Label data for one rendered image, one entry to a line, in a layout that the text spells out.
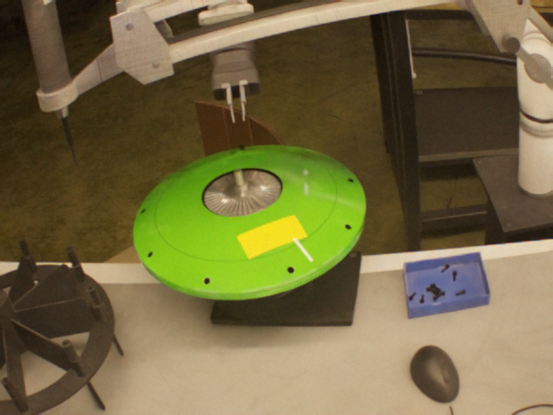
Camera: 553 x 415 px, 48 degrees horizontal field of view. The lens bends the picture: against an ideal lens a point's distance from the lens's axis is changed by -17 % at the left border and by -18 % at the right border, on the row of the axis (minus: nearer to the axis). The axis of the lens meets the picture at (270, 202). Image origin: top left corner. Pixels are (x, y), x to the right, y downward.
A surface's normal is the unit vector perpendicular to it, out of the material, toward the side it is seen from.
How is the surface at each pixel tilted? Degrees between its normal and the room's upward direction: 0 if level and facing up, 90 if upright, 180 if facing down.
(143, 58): 90
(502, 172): 0
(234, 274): 24
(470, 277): 0
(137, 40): 90
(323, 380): 0
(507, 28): 90
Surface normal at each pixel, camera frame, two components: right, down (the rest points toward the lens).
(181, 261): -0.36, -0.51
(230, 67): -0.09, -0.37
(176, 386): -0.14, -0.80
